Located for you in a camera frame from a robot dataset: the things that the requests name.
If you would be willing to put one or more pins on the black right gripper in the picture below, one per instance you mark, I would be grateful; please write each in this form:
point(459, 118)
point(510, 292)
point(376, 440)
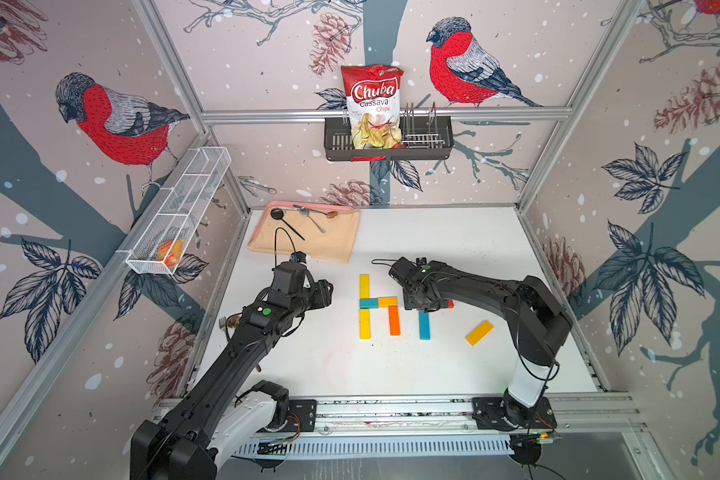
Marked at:
point(409, 306)

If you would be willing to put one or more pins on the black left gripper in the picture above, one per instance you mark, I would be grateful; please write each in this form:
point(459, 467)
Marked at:
point(323, 295)

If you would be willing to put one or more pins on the teal long block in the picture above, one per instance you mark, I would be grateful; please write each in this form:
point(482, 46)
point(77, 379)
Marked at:
point(424, 325)

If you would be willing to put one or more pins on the small amber block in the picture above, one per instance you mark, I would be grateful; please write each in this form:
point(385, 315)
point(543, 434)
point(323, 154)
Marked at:
point(386, 302)

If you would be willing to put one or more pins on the orange block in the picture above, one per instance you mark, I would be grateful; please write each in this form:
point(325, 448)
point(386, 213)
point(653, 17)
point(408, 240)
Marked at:
point(394, 321)

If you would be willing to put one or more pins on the yellow block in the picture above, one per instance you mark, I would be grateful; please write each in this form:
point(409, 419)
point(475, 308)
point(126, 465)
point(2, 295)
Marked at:
point(364, 324)
point(364, 289)

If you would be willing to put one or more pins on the small teal block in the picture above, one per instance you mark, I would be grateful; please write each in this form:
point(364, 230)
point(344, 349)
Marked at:
point(369, 303)

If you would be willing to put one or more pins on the amber long block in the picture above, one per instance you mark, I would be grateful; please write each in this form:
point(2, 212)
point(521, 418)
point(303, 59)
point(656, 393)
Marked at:
point(479, 332)

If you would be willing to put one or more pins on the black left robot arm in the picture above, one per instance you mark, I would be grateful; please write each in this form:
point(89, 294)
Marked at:
point(195, 438)

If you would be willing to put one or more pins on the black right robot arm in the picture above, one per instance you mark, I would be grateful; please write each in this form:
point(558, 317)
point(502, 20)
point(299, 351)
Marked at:
point(537, 323)

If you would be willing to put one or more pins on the beige folded cloth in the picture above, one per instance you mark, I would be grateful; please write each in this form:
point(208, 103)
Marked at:
point(336, 244)

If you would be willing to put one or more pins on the black ladle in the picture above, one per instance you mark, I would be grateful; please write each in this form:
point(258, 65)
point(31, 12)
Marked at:
point(279, 215)

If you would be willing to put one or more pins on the orange item in white basket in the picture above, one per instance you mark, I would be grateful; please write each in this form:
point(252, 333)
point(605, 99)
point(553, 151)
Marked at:
point(170, 252)

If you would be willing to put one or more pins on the red cassava chips bag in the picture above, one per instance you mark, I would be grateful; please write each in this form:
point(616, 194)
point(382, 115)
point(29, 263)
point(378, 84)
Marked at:
point(373, 105)

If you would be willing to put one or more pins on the wooden handled spoon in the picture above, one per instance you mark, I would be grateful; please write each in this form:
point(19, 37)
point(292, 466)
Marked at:
point(327, 214)

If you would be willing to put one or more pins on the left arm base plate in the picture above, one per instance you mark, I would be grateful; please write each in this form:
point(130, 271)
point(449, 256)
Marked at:
point(300, 417)

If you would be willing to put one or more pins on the black wire basket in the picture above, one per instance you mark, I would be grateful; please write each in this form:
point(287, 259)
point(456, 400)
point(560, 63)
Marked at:
point(412, 137)

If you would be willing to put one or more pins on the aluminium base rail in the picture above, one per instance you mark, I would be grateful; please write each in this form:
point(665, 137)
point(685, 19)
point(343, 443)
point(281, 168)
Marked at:
point(359, 427)

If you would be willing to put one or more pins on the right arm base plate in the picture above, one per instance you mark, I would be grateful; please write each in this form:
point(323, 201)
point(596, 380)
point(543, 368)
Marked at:
point(503, 414)

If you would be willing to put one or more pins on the white wire shelf basket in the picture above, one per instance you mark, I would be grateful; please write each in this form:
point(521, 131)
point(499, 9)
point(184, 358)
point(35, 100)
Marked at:
point(179, 215)

